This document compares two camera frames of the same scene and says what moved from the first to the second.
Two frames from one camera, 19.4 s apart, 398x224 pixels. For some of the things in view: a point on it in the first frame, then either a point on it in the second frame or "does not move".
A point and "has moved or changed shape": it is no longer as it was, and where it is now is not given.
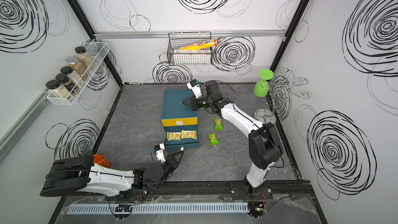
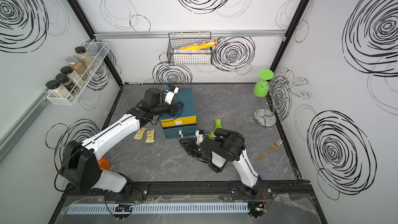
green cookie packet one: (218, 124) does not move
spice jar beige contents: (73, 76) does not move
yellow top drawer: (181, 121) does not move
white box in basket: (192, 57) does not move
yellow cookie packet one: (173, 136) -> (139, 134)
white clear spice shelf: (73, 83) does not move
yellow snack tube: (210, 43) does not move
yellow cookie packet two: (187, 134) -> (150, 136)
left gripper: (171, 160) -> (174, 108)
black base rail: (204, 190) does not move
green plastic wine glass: (261, 87) does not move
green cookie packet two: (213, 139) does not move
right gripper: (193, 106) -> (192, 145)
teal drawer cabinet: (180, 121) has moved or changed shape
